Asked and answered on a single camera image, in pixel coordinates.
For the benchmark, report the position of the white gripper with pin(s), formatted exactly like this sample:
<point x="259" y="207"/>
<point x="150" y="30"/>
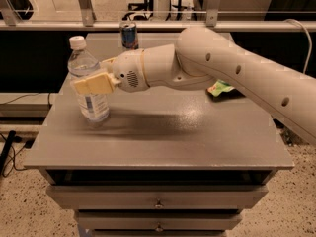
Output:
<point x="127" y="70"/>

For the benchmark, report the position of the clear plastic water bottle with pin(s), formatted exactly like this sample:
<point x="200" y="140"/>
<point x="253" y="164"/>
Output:
<point x="81" y="64"/>

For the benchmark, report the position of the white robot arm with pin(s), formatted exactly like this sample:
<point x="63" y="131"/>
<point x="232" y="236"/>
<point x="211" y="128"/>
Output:
<point x="196" y="60"/>

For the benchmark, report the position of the blue energy drink can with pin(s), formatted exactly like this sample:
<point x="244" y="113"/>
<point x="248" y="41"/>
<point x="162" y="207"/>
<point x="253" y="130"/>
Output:
<point x="129" y="37"/>

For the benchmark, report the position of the metal railing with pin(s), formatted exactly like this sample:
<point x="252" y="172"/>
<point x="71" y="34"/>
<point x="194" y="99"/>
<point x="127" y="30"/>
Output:
<point x="159" y="15"/>

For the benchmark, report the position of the grey drawer cabinet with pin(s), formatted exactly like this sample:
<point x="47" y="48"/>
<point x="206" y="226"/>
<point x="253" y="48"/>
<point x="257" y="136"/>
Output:
<point x="160" y="137"/>

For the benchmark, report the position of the green snack bag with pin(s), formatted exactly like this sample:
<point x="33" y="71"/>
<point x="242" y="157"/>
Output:
<point x="219" y="87"/>

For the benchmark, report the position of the top grey drawer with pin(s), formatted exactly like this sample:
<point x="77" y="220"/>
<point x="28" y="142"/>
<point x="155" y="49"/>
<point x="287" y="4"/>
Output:
<point x="156" y="197"/>

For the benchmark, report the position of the grey drawer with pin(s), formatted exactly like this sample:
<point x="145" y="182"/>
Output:
<point x="156" y="197"/>
<point x="157" y="220"/>

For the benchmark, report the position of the lower grey drawer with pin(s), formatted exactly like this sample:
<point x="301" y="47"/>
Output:
<point x="157" y="220"/>

